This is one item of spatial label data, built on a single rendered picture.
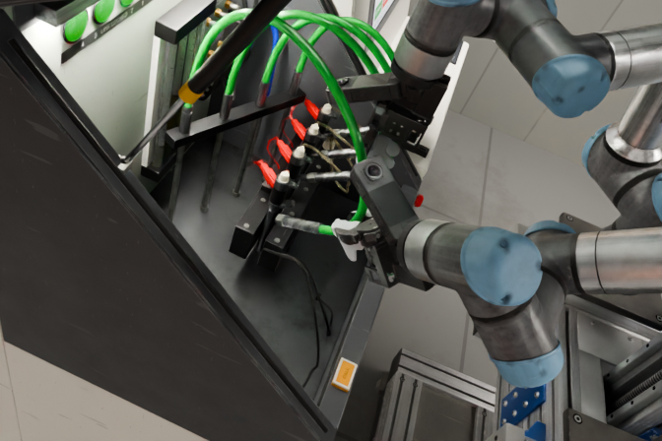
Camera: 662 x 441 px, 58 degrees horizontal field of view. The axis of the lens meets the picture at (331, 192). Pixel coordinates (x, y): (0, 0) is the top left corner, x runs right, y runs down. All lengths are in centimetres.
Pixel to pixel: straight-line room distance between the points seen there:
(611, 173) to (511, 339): 70
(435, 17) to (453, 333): 181
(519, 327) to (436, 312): 181
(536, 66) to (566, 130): 282
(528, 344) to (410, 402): 128
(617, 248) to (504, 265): 18
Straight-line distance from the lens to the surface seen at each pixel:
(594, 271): 75
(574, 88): 74
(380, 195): 75
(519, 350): 68
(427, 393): 201
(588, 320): 140
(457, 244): 64
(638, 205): 128
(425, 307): 246
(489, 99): 347
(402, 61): 82
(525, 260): 62
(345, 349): 107
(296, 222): 96
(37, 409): 140
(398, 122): 86
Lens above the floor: 184
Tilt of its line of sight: 43 degrees down
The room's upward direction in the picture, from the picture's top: 23 degrees clockwise
